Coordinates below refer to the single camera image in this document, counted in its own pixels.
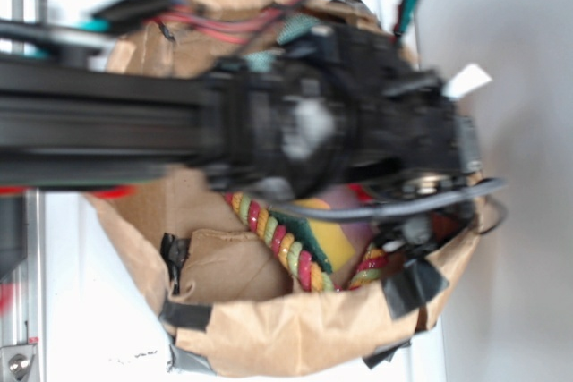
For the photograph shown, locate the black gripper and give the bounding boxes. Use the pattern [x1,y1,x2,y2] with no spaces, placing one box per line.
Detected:
[204,24,482,201]

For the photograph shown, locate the red paper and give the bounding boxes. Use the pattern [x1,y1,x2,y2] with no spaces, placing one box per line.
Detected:
[348,184,464,246]

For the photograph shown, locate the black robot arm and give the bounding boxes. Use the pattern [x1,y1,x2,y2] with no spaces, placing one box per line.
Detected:
[1,21,481,202]

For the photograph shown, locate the light blue cloth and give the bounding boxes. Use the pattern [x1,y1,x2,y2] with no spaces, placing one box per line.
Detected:
[244,13,321,72]

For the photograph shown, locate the yellow green sponge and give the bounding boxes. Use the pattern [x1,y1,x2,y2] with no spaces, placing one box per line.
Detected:
[270,208,369,274]

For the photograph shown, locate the white paper tag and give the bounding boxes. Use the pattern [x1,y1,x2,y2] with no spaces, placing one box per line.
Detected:
[442,63,492,100]

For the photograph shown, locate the brown paper bag box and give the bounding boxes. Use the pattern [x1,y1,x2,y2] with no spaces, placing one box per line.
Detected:
[88,0,490,378]

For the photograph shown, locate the red and black wires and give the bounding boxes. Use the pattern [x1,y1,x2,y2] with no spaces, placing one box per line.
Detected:
[151,0,438,50]

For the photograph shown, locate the grey cable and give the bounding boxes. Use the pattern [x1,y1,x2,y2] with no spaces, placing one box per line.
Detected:
[272,175,509,235]

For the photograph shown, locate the multicolour twisted rope toy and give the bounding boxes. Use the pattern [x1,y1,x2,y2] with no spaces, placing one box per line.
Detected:
[225,192,403,293]

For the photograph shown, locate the aluminium frame rail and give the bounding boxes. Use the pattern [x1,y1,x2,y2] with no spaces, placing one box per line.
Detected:
[1,0,47,381]

